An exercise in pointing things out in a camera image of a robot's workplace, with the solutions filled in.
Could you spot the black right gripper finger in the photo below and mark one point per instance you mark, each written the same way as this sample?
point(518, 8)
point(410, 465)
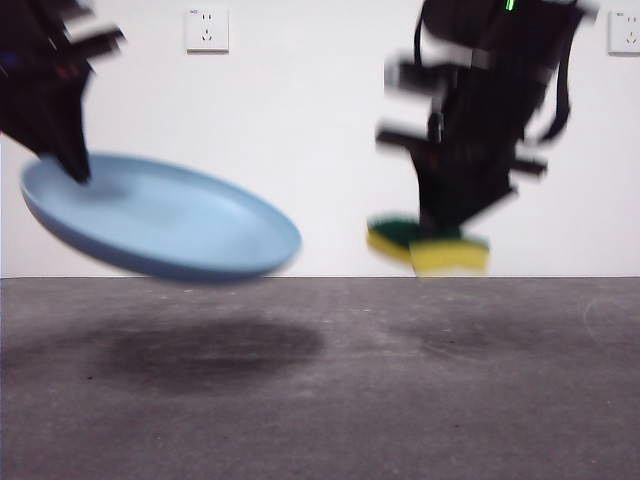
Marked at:
point(434, 195)
point(477, 192)

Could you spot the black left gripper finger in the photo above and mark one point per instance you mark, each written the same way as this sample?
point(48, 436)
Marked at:
point(50, 120)

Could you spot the yellow sponge with green pad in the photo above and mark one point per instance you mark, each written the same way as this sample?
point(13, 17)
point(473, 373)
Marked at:
point(445, 255)

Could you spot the light blue round plate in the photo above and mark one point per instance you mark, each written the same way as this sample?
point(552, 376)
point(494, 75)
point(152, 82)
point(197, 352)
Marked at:
point(175, 225)

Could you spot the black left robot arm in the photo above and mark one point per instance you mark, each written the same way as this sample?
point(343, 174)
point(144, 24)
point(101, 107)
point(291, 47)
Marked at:
point(25, 40)

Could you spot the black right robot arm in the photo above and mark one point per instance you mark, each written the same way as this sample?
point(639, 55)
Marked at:
point(490, 115)

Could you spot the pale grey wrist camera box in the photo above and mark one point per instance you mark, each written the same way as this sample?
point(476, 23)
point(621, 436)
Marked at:
point(417, 75)

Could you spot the white wall socket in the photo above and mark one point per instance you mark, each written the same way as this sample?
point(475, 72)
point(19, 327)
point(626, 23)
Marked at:
point(625, 34)
point(207, 30)

